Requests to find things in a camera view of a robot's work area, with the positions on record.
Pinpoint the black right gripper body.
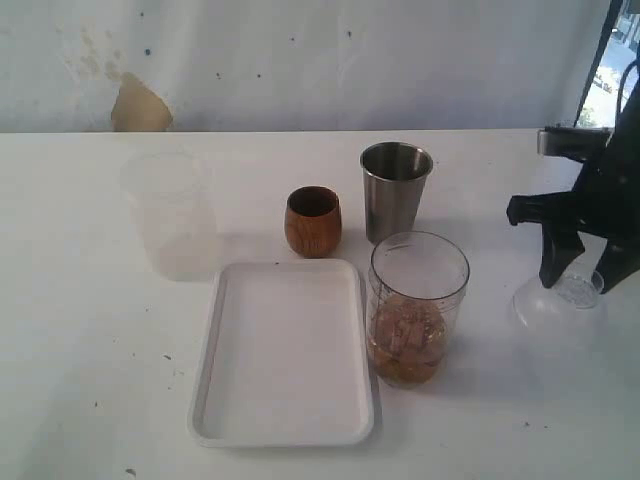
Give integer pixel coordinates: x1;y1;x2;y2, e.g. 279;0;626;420
570;85;639;250

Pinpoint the clear plastic dome lid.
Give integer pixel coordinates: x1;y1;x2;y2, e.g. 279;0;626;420
512;261;607;337

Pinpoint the stainless steel cup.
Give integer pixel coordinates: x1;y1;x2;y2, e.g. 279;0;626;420
360;141;433;245

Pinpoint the brown wooden cup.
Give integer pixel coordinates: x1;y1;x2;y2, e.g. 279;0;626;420
284;186;342;259

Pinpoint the clear plastic shaker cup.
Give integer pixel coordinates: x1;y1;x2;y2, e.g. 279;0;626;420
366;231;470;388

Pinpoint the white plastic tray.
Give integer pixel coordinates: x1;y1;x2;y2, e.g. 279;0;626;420
187;259;374;448

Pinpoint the translucent plastic container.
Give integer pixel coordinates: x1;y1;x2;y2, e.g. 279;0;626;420
120;151;219;281

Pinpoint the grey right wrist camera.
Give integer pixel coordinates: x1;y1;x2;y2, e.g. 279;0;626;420
537;125;613;163

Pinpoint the dark window frame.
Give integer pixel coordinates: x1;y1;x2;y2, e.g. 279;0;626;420
573;0;624;127

